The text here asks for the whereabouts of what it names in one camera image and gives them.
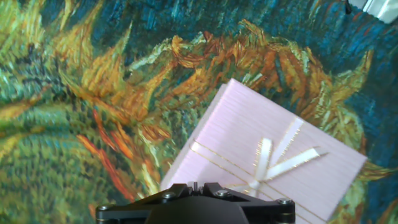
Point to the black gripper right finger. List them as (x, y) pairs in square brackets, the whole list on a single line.
[(267, 211)]

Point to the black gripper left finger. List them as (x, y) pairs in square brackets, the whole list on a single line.
[(124, 213)]

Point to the pink ribboned gift box casing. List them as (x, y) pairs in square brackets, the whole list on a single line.
[(248, 140)]

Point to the sunflower painting cloth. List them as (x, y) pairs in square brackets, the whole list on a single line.
[(93, 109)]

